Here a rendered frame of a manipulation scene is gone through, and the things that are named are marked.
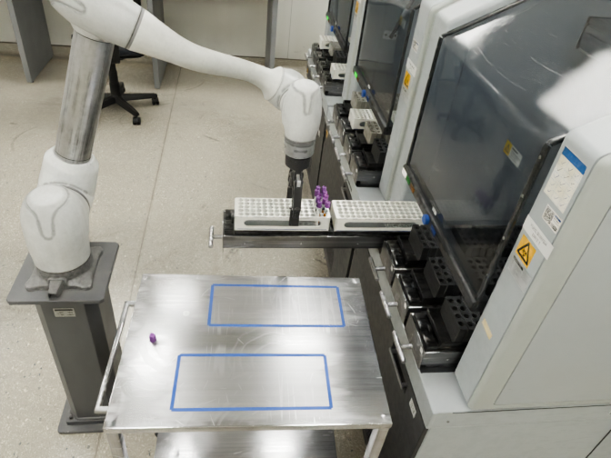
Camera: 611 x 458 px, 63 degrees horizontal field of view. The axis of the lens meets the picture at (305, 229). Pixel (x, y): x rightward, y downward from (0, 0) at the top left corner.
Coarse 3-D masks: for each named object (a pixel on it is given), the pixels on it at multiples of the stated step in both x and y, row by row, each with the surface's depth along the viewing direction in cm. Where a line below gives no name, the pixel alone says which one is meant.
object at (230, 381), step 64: (192, 320) 123; (256, 320) 125; (320, 320) 128; (128, 384) 108; (192, 384) 109; (256, 384) 111; (320, 384) 112; (192, 448) 153; (256, 448) 155; (320, 448) 157
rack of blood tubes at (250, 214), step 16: (240, 208) 153; (256, 208) 154; (272, 208) 155; (288, 208) 158; (304, 208) 158; (240, 224) 152; (256, 224) 157; (272, 224) 158; (304, 224) 160; (320, 224) 156
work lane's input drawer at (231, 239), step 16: (224, 224) 157; (224, 240) 153; (240, 240) 154; (256, 240) 155; (272, 240) 155; (288, 240) 156; (304, 240) 157; (320, 240) 158; (336, 240) 158; (352, 240) 159; (368, 240) 160
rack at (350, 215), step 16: (336, 208) 159; (352, 208) 160; (368, 208) 161; (384, 208) 162; (400, 208) 163; (416, 208) 164; (336, 224) 157; (352, 224) 163; (368, 224) 164; (384, 224) 164; (400, 224) 162
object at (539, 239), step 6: (528, 216) 97; (528, 222) 97; (534, 222) 95; (528, 228) 97; (534, 228) 95; (528, 234) 96; (534, 234) 95; (540, 234) 93; (534, 240) 95; (540, 240) 93; (546, 240) 91; (540, 246) 93; (546, 246) 91; (552, 246) 89; (546, 252) 91; (546, 258) 91
